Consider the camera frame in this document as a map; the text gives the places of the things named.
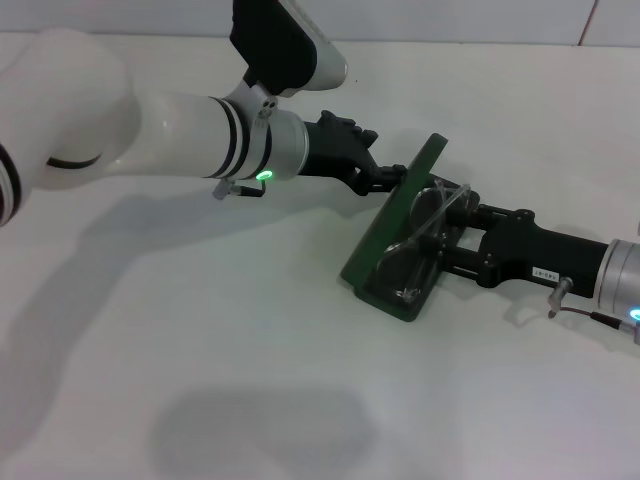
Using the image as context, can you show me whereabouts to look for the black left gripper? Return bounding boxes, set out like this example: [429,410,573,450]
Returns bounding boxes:
[298,109,409,197]

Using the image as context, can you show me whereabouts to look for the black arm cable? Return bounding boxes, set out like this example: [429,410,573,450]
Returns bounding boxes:
[213,178,269,202]
[547,275,640,332]

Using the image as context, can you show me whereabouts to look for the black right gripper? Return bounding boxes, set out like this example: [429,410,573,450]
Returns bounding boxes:
[421,199,614,303]

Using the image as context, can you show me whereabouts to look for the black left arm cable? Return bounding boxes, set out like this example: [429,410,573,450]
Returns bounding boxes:
[213,178,269,202]

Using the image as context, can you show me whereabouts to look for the clear white glasses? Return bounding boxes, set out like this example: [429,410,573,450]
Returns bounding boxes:
[379,178,473,304]

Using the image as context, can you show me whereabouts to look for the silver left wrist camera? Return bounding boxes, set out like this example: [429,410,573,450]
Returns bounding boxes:
[228,0,349,99]

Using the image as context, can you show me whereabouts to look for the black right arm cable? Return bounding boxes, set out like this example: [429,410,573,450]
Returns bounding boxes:
[547,275,640,332]

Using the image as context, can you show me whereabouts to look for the green glasses case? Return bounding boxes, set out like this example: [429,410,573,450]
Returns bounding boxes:
[339,132,480,324]

